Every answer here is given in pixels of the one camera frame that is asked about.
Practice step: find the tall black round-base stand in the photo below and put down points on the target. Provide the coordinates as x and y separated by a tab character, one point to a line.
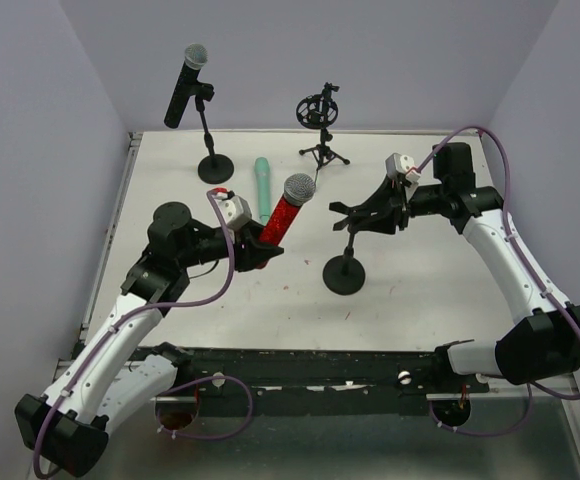
344	274

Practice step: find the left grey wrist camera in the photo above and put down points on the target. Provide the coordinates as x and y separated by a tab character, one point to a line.
234	209

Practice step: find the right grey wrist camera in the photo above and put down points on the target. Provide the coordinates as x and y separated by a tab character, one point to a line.
400	165

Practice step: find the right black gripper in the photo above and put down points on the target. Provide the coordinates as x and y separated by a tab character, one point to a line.
395	210

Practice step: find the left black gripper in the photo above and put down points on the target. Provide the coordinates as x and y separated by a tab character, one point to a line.
243	251

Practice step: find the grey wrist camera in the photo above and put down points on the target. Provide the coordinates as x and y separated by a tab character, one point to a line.
400	165
234	209

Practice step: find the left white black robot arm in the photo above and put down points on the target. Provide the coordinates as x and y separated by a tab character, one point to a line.
71	422

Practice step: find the short black round-base stand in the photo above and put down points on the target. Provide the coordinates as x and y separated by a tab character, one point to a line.
215	168

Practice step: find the black tripod shock mount stand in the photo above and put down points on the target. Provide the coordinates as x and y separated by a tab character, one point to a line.
319	112

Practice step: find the red microphone grey grille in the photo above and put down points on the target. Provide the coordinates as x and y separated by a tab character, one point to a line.
299	188

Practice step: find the mint green microphone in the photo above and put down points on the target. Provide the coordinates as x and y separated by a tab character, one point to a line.
262	177

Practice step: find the black mounting base plate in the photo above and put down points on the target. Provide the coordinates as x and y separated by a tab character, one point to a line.
225	383

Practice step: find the black microphone silver grille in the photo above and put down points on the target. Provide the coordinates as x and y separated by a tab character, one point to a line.
187	84

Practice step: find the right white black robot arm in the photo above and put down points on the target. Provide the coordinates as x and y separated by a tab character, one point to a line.
545	339

